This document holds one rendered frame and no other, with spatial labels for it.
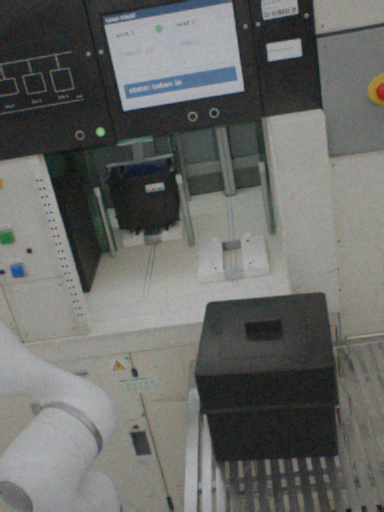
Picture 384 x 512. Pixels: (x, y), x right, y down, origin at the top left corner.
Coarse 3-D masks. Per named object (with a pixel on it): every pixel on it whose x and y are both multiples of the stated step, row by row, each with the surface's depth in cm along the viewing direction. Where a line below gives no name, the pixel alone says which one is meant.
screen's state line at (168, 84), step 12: (204, 72) 144; (216, 72) 144; (228, 72) 144; (132, 84) 146; (144, 84) 146; (156, 84) 146; (168, 84) 146; (180, 84) 146; (192, 84) 146; (204, 84) 146; (132, 96) 147; (144, 96) 147
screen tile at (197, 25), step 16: (192, 16) 139; (208, 16) 139; (224, 16) 139; (176, 32) 141; (192, 32) 140; (208, 32) 140; (224, 32) 140; (176, 48) 142; (192, 48) 142; (208, 48) 142; (224, 48) 142; (192, 64) 144
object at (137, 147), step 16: (128, 144) 213; (144, 160) 219; (112, 176) 220; (144, 176) 212; (160, 176) 212; (112, 192) 214; (128, 192) 215; (144, 192) 214; (160, 192) 214; (176, 192) 219; (128, 208) 217; (144, 208) 217; (160, 208) 217; (176, 208) 217; (128, 224) 220; (144, 224) 220
